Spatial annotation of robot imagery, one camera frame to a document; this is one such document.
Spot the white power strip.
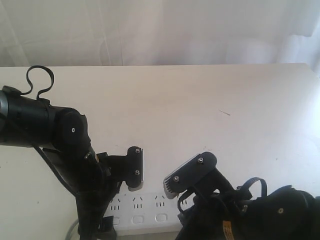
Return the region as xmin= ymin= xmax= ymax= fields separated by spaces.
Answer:
xmin=104 ymin=192 xmax=182 ymax=236

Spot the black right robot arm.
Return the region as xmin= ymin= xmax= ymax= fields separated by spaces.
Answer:
xmin=163 ymin=151 xmax=320 ymax=240

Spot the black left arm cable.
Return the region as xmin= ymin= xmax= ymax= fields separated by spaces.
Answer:
xmin=24 ymin=65 xmax=78 ymax=198

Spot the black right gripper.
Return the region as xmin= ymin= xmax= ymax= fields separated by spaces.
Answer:
xmin=163 ymin=151 xmax=248 ymax=240

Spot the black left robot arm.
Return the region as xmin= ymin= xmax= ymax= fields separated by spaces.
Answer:
xmin=0 ymin=86 xmax=144 ymax=240

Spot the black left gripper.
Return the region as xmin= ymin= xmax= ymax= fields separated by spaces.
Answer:
xmin=42 ymin=146 xmax=145 ymax=240

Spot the white sheer curtain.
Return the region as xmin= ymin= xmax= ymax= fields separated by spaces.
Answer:
xmin=0 ymin=0 xmax=320 ymax=74

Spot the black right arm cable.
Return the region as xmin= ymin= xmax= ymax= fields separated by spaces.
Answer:
xmin=236 ymin=176 xmax=268 ymax=201

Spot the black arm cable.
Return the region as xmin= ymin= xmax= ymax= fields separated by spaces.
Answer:
xmin=236 ymin=176 xmax=268 ymax=201
xmin=24 ymin=65 xmax=78 ymax=198

